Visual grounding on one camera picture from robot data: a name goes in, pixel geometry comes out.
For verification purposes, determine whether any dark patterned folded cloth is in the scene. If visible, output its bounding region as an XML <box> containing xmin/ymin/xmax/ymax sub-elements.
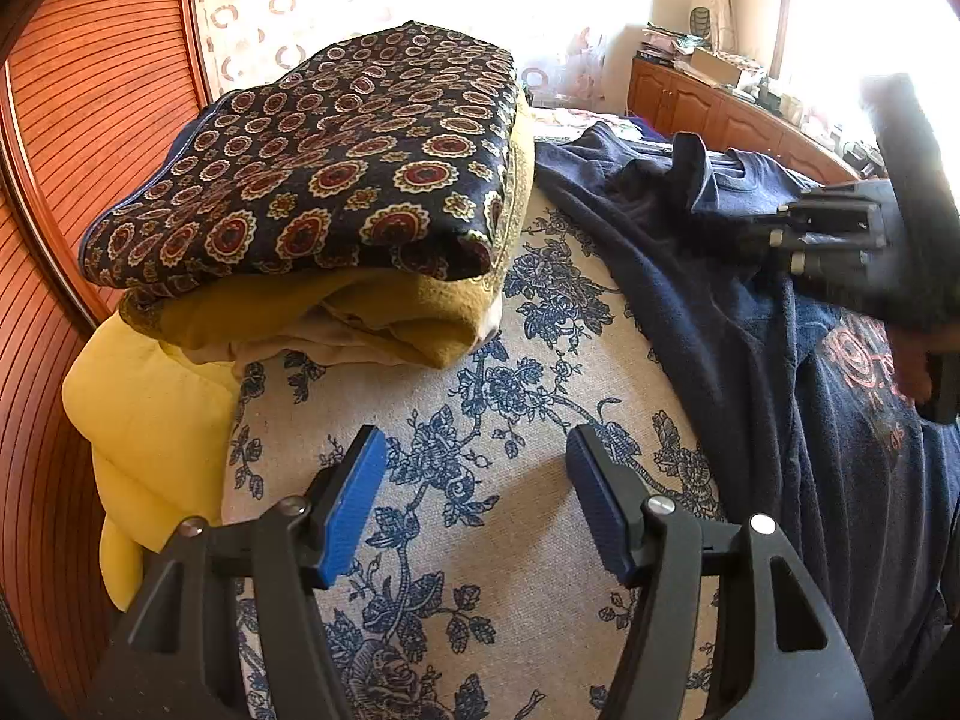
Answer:
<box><xmin>78</xmin><ymin>21</ymin><xmax>519</xmax><ymax>298</ymax></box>

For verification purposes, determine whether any navy blue printed t-shirt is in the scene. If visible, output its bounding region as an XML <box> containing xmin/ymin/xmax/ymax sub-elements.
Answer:
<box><xmin>535</xmin><ymin>124</ymin><xmax>958</xmax><ymax>707</ymax></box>

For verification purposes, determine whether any wooden side cabinet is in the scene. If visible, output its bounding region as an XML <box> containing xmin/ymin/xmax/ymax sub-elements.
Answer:
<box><xmin>628</xmin><ymin>55</ymin><xmax>859</xmax><ymax>184</ymax></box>

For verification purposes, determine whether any yellow pillow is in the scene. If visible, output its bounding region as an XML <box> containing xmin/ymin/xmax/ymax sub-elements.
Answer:
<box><xmin>62</xmin><ymin>316</ymin><xmax>239</xmax><ymax>610</ymax></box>

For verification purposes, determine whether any mustard folded cloth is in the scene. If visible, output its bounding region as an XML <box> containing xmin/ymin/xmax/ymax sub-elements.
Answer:
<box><xmin>117</xmin><ymin>101</ymin><xmax>534</xmax><ymax>372</ymax></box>

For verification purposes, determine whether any blue floral bed sheet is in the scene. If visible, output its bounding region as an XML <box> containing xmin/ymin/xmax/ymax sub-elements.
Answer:
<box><xmin>220</xmin><ymin>107</ymin><xmax>726</xmax><ymax>720</ymax></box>

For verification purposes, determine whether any cardboard box on cabinet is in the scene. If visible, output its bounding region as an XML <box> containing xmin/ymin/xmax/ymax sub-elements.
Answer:
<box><xmin>688</xmin><ymin>49</ymin><xmax>765</xmax><ymax>88</ymax></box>

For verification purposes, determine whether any person's right hand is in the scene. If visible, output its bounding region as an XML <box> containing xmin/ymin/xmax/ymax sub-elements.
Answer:
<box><xmin>887</xmin><ymin>323</ymin><xmax>960</xmax><ymax>403</ymax></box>

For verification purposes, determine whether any wooden headboard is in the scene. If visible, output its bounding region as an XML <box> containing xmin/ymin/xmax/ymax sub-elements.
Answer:
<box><xmin>2</xmin><ymin>0</ymin><xmax>212</xmax><ymax>718</ymax></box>

